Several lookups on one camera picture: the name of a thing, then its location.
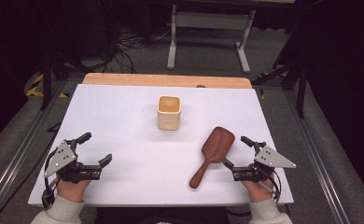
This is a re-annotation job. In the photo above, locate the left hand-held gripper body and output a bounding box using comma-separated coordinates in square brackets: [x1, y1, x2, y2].
[43, 139, 102, 185]

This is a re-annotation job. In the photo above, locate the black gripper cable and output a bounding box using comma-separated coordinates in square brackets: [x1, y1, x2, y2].
[41, 148, 62, 209]
[262, 168, 283, 203]

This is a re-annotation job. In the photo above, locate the brown wooden spatula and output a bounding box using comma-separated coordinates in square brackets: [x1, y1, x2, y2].
[189, 126, 236, 189]

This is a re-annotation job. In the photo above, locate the person's dark lap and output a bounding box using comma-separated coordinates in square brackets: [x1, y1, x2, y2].
[93, 206, 231, 224]

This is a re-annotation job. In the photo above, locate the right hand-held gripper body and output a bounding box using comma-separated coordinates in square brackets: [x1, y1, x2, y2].
[232, 141, 298, 184]

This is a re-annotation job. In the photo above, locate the grey metal floor rail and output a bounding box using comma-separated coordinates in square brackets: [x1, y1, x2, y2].
[0, 79, 70, 220]
[282, 89, 354, 224]

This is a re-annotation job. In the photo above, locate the square pale wooden cup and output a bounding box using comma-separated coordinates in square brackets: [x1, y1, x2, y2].
[156, 94, 183, 132]

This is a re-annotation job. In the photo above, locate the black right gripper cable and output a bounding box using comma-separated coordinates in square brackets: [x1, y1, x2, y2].
[262, 168, 283, 203]

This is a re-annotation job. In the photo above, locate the white board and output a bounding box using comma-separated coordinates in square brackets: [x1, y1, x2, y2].
[27, 83, 295, 207]

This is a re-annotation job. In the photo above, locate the bundle of black floor cables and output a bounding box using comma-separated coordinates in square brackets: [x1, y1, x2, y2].
[91, 26, 175, 75]

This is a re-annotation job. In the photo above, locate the person's left hand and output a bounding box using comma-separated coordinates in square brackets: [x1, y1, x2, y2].
[56, 179, 91, 204]

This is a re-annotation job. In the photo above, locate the wooden table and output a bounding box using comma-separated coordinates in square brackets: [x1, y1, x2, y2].
[82, 72, 253, 90]

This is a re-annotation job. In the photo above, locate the yellow black hazard tape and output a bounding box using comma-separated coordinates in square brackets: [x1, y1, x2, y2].
[257, 72, 288, 101]
[25, 72, 70, 99]

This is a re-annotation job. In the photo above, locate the grey metal desk frame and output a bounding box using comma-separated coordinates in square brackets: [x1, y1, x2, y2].
[166, 4, 257, 75]

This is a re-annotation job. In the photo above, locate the person's right hand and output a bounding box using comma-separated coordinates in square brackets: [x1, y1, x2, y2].
[242, 177, 275, 203]

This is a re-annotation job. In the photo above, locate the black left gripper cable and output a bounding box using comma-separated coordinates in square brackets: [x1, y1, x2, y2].
[41, 148, 62, 209]

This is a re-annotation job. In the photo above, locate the black tripod stand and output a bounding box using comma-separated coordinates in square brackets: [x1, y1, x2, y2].
[39, 50, 90, 111]
[251, 0, 310, 119]

